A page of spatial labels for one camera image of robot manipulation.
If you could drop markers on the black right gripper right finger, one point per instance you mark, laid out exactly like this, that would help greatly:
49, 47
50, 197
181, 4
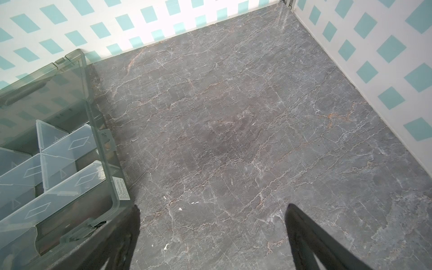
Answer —
310, 243

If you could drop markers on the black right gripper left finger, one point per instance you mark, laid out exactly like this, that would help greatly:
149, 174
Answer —
113, 246

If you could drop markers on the green transparent compartment organizer box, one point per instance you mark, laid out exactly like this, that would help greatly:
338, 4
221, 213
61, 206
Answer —
61, 179

